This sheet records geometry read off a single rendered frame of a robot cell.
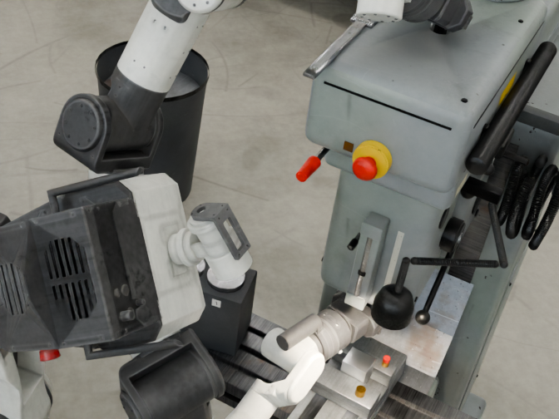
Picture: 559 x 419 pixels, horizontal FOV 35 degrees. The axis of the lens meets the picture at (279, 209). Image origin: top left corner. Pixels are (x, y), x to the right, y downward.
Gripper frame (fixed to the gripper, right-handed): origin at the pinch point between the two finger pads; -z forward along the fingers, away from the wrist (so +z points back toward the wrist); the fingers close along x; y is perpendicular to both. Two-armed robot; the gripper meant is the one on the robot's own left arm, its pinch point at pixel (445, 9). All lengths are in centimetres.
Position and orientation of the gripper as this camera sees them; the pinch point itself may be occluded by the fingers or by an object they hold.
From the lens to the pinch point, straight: 148.0
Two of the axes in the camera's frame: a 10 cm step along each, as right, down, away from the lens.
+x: 7.2, 5.0, -4.7
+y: 4.4, -8.6, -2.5
